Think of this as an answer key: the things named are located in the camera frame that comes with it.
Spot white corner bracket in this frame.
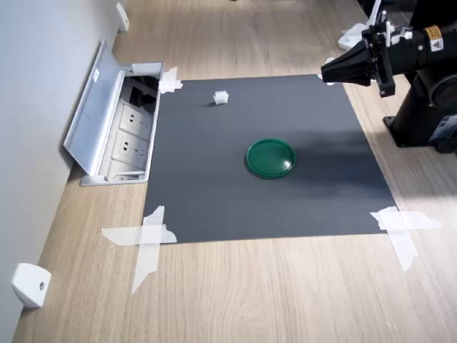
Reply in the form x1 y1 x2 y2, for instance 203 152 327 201
116 2 129 33
10 262 52 309

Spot round green lid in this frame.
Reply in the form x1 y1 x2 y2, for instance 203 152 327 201
245 137 297 181

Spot white taped stand bracket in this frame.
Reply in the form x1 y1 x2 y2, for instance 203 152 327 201
338 0 385 51

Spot silver cable duct box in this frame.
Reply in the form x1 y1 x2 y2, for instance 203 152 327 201
80 62 165 187

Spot white power socket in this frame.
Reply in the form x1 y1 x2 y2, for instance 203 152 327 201
119 103 153 131
111 131 149 161

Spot silver cable duct flap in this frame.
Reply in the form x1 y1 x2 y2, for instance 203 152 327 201
63 39 126 177

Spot dark grey mat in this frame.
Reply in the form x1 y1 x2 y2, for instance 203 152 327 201
142 74 398 244

